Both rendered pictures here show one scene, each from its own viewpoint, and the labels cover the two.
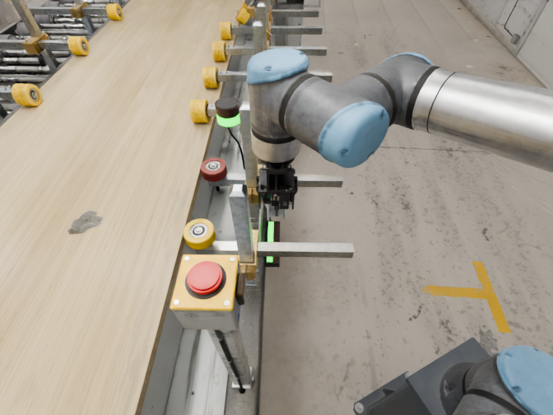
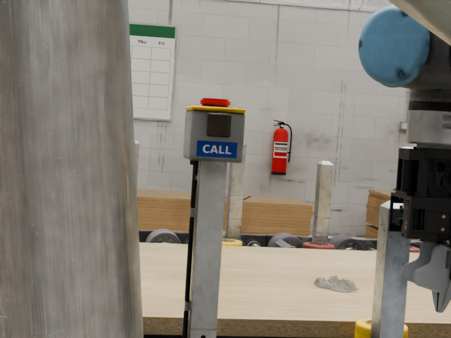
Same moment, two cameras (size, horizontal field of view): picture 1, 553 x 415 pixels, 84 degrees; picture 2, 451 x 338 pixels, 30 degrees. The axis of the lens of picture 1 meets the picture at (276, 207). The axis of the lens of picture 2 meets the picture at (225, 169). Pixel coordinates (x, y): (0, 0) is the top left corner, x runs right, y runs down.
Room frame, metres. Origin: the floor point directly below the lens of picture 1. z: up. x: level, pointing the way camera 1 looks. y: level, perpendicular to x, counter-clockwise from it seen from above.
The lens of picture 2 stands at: (-0.02, -1.01, 1.20)
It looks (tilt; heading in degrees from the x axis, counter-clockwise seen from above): 3 degrees down; 79
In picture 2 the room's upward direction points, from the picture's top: 4 degrees clockwise
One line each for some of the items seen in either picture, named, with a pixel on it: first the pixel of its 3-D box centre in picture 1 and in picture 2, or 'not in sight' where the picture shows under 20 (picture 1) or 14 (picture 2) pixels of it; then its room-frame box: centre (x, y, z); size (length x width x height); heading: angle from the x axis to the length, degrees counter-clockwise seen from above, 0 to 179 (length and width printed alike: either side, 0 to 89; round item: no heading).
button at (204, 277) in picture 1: (205, 278); (215, 105); (0.17, 0.08, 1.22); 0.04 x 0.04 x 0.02
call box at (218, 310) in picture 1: (211, 293); (213, 136); (0.17, 0.08, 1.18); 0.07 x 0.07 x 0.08; 89
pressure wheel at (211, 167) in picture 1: (216, 177); not in sight; (0.72, 0.20, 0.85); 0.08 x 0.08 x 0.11
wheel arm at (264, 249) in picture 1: (274, 249); not in sight; (0.47, 0.01, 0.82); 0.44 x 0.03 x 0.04; 89
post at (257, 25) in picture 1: (260, 86); not in sight; (1.18, 0.06, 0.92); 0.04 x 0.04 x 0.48; 89
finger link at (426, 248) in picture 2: (269, 208); (424, 273); (0.45, 0.02, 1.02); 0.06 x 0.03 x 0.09; 179
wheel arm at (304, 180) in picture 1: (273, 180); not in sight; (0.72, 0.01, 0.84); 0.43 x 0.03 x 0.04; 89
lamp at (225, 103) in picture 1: (232, 138); not in sight; (0.68, 0.12, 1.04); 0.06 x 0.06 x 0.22; 89
